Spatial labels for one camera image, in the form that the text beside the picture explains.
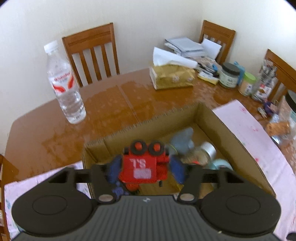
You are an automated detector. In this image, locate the black toy train block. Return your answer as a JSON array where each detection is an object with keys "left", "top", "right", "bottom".
[{"left": 112, "top": 181, "right": 130, "bottom": 199}]

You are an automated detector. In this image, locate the light blue round case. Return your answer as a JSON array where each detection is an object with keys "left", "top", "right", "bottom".
[{"left": 205, "top": 159, "right": 233, "bottom": 170}]

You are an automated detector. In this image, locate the capsule bottle silver cap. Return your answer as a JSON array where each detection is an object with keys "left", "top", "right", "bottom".
[{"left": 180, "top": 141, "right": 217, "bottom": 166}]

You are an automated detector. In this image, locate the grey plush toy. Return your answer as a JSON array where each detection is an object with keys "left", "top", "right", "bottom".
[{"left": 168, "top": 127, "right": 195, "bottom": 156}]

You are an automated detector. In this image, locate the red toy train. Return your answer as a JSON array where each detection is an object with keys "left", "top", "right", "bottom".
[{"left": 119, "top": 139, "right": 170, "bottom": 193}]

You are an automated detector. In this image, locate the cardboard box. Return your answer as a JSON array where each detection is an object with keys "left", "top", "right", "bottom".
[{"left": 82, "top": 102, "right": 275, "bottom": 196}]

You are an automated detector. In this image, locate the pink floral tablecloth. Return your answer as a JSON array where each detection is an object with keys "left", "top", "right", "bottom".
[{"left": 4, "top": 99, "right": 296, "bottom": 240}]

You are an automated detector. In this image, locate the wooden chair left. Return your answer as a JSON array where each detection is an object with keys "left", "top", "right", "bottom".
[{"left": 1, "top": 154, "right": 19, "bottom": 240}]

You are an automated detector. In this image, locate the wooden chair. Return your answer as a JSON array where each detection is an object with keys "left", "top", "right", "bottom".
[
  {"left": 1, "top": 154, "right": 19, "bottom": 240},
  {"left": 199, "top": 20, "right": 236, "bottom": 64},
  {"left": 62, "top": 23, "right": 120, "bottom": 87},
  {"left": 265, "top": 49, "right": 296, "bottom": 101}
]

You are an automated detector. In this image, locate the large jar black lid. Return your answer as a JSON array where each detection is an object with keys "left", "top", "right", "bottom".
[{"left": 265, "top": 90, "right": 295, "bottom": 148}]

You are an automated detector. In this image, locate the yellow sticky note pad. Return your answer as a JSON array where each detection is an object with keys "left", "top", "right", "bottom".
[{"left": 198, "top": 72, "right": 219, "bottom": 85}]

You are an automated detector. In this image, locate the small jar green lid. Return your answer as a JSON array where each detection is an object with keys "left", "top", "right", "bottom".
[{"left": 238, "top": 72, "right": 256, "bottom": 96}]

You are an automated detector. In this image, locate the gold tissue pack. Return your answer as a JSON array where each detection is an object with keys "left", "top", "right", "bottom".
[{"left": 149, "top": 47, "right": 198, "bottom": 90}]

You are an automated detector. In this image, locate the glass jar dark lid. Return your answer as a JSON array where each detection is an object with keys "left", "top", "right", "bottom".
[{"left": 219, "top": 62, "right": 240, "bottom": 88}]

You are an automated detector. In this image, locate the blue box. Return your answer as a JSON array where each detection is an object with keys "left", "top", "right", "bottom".
[{"left": 233, "top": 61, "right": 245, "bottom": 85}]

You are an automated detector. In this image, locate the cup of pens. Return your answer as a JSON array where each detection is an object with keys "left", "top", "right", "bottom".
[{"left": 251, "top": 59, "right": 278, "bottom": 102}]

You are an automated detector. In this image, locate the clear water bottle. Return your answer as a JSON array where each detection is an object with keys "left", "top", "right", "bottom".
[{"left": 44, "top": 41, "right": 86, "bottom": 124}]

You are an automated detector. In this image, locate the stack of papers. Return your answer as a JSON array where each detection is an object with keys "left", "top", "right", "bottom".
[{"left": 164, "top": 38, "right": 222, "bottom": 59}]

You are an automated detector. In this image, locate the wooden chair near right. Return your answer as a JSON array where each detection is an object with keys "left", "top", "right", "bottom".
[{"left": 265, "top": 49, "right": 296, "bottom": 101}]

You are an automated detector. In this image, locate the wooden chair far right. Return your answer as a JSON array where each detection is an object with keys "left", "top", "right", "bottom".
[{"left": 199, "top": 20, "right": 236, "bottom": 64}]

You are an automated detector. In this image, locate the wooden chair back centre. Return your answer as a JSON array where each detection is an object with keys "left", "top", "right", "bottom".
[{"left": 62, "top": 23, "right": 120, "bottom": 87}]

